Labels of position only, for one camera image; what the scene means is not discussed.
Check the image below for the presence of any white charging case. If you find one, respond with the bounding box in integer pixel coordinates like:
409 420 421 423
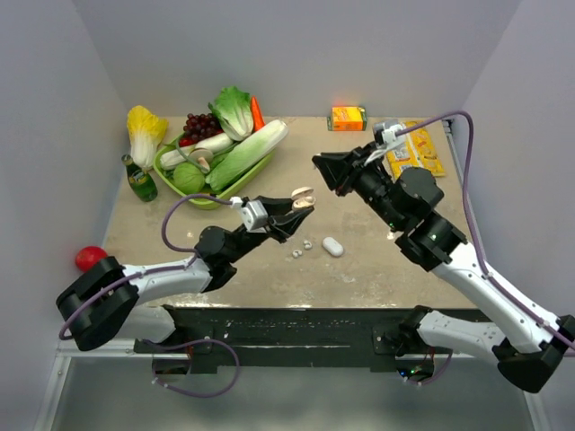
322 237 345 258

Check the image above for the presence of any green lettuce head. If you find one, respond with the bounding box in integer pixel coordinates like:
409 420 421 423
208 86 253 142

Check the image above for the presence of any green glass bottle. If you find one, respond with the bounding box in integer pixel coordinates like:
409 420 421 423
121 154 158 202

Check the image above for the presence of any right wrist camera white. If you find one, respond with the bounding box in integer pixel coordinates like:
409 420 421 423
364 119 406 166

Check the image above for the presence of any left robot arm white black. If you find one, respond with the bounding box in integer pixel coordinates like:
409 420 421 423
56 197 315 351

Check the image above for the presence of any yellow snack packet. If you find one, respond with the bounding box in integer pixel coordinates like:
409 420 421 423
374 128 446 180

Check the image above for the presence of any orange carrot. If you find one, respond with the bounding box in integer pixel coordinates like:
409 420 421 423
251 96 265 132

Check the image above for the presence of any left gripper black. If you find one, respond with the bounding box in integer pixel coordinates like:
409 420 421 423
226 196 313 264

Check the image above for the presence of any red chili pepper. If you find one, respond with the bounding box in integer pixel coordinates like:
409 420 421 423
179 137 197 147

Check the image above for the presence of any white radish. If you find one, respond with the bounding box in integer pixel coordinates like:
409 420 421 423
159 133 234 171

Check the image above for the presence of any round green cabbage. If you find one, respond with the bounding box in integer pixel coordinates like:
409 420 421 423
172 163 205 195

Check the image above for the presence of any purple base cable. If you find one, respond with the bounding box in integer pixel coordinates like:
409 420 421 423
150 339 243 400
402 350 452 387

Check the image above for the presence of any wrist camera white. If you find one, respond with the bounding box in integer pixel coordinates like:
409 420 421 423
364 119 406 166
230 197 268 233

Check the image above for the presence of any orange juice box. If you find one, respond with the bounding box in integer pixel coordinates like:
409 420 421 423
327 106 367 132

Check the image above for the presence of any purple grapes bunch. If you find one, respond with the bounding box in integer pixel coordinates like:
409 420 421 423
182 113 223 143

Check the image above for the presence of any beige earbud charging case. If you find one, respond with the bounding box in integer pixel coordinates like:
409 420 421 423
291 187 316 210

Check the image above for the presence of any beige mushroom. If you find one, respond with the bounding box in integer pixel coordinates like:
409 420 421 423
189 148 214 173

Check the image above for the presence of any long green napa cabbage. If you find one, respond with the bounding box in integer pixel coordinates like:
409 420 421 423
206 119 288 190

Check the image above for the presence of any red tomato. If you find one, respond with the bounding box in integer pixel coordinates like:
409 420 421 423
75 246 108 272

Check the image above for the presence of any green plastic basket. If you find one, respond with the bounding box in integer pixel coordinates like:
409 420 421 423
153 136 275 210

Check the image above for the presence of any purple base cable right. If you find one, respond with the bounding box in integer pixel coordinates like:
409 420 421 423
402 350 452 387

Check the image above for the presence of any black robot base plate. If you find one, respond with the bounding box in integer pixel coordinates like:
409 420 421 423
132 306 450 376

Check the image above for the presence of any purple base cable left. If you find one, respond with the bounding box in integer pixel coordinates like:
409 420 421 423
150 339 243 400

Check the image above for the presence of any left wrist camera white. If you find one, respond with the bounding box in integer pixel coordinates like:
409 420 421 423
230 197 268 233

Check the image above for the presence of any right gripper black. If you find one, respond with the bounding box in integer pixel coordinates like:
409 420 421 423
313 140 404 230

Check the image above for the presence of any yellow napa cabbage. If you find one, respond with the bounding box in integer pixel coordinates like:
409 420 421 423
127 105 169 171

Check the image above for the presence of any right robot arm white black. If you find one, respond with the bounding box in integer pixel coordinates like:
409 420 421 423
312 147 574 393

